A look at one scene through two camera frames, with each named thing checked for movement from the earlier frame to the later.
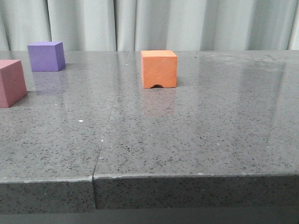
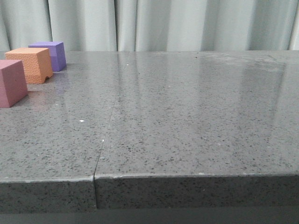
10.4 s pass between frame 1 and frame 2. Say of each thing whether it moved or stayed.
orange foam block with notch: moved
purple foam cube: stayed
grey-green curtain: stayed
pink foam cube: stayed
